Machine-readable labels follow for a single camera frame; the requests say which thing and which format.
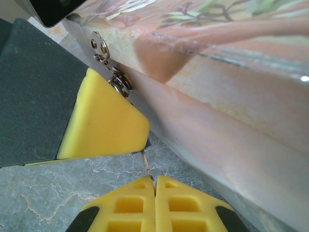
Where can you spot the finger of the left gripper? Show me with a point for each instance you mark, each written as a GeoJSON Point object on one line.
{"type": "Point", "coordinates": [101, 116]}

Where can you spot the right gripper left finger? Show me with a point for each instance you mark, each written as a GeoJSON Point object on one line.
{"type": "Point", "coordinates": [130, 207]}

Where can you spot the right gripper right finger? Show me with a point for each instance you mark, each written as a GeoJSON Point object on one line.
{"type": "Point", "coordinates": [183, 207]}

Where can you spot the pink illustrated tin box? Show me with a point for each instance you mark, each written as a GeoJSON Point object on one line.
{"type": "Point", "coordinates": [217, 96]}

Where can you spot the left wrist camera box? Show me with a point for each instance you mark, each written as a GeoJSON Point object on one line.
{"type": "Point", "coordinates": [53, 12]}

